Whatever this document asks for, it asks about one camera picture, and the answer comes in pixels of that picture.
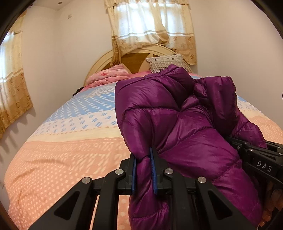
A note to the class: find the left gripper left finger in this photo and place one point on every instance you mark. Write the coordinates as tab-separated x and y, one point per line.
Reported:
92	204

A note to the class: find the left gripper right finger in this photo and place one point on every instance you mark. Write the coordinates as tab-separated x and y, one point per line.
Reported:
194	203

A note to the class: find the purple puffer jacket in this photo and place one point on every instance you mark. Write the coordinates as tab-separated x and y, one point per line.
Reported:
187	121

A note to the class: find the person's right hand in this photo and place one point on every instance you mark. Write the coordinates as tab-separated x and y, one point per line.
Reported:
272	200

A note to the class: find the blue peach dotted bedspread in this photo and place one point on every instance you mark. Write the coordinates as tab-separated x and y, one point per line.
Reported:
43	170

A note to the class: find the beige curtain left window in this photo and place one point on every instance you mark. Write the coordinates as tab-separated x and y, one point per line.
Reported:
15	98

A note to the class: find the pink bed sheet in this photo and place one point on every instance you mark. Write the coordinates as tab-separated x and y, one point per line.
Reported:
109	80

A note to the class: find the folded pink blanket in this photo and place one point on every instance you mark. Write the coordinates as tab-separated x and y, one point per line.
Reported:
119	70

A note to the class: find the striped grey pillow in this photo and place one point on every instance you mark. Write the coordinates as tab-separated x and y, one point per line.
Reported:
162	62

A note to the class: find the cream wooden headboard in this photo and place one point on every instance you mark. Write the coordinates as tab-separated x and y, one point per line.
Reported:
134	61

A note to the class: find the beige curtain behind headboard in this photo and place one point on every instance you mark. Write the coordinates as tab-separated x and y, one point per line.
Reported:
138	24

